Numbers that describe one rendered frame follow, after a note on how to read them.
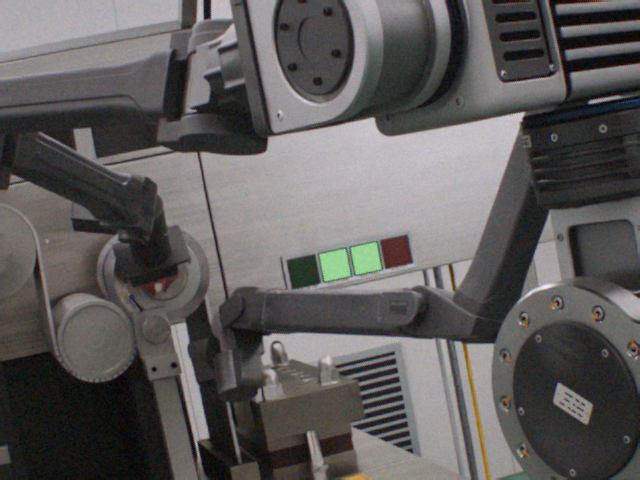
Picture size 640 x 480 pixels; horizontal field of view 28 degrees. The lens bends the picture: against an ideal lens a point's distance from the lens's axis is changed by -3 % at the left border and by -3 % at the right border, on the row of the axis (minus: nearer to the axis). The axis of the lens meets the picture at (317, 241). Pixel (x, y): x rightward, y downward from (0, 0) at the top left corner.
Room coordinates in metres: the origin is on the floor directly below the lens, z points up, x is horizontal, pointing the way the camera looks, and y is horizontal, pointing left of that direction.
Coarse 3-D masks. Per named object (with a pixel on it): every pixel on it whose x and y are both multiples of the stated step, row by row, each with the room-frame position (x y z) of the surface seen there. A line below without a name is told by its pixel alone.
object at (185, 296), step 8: (192, 256) 1.98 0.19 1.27; (192, 264) 1.98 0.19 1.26; (192, 272) 1.98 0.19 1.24; (128, 280) 1.95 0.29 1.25; (192, 280) 1.98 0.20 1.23; (128, 288) 1.95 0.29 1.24; (136, 288) 1.96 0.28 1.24; (192, 288) 1.98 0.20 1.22; (136, 296) 1.96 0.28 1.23; (144, 296) 1.96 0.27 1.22; (184, 296) 1.97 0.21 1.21; (192, 296) 1.98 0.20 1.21; (144, 304) 1.96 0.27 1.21; (152, 304) 1.96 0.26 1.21; (160, 304) 1.96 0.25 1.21; (168, 304) 1.97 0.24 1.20; (176, 304) 1.97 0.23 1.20; (184, 304) 1.97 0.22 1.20
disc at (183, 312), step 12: (192, 240) 1.99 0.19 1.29; (204, 264) 1.99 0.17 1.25; (120, 276) 1.96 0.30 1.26; (204, 276) 1.99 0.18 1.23; (120, 288) 1.96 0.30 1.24; (204, 288) 1.99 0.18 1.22; (192, 300) 1.98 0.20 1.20; (168, 312) 1.97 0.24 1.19; (180, 312) 1.98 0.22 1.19; (192, 312) 1.99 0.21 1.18
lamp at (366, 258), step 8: (352, 248) 2.39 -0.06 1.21; (360, 248) 2.39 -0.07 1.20; (368, 248) 2.40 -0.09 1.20; (376, 248) 2.40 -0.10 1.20; (352, 256) 2.39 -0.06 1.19; (360, 256) 2.39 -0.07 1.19; (368, 256) 2.40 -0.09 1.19; (376, 256) 2.40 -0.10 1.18; (360, 264) 2.39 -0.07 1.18; (368, 264) 2.40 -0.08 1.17; (376, 264) 2.40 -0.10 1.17; (360, 272) 2.39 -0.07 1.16
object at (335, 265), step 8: (320, 256) 2.37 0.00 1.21; (328, 256) 2.38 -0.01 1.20; (336, 256) 2.38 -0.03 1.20; (344, 256) 2.38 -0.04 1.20; (328, 264) 2.38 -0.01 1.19; (336, 264) 2.38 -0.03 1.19; (344, 264) 2.38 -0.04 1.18; (328, 272) 2.38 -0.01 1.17; (336, 272) 2.38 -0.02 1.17; (344, 272) 2.38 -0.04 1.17
